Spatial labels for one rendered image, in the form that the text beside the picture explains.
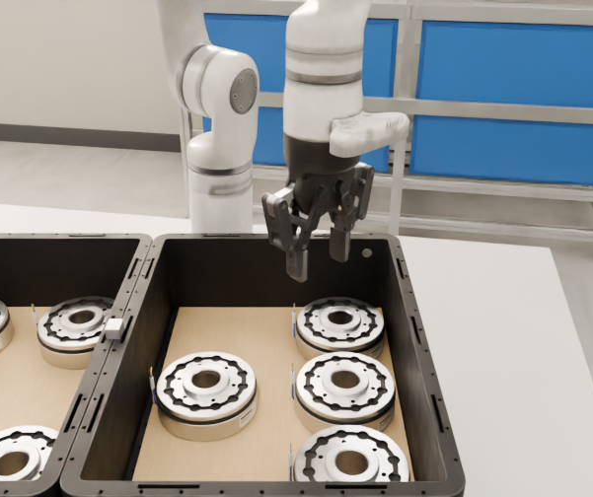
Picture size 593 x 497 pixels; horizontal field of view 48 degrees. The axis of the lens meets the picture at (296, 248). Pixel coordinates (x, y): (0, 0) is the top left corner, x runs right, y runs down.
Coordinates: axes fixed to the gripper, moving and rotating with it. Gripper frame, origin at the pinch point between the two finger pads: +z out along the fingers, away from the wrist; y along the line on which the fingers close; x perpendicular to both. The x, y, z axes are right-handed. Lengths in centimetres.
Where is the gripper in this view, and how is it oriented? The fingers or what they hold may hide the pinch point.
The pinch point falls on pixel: (319, 256)
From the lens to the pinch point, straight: 70.6
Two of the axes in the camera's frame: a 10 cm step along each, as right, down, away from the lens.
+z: -0.1, 8.7, 4.8
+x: 6.8, 3.6, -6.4
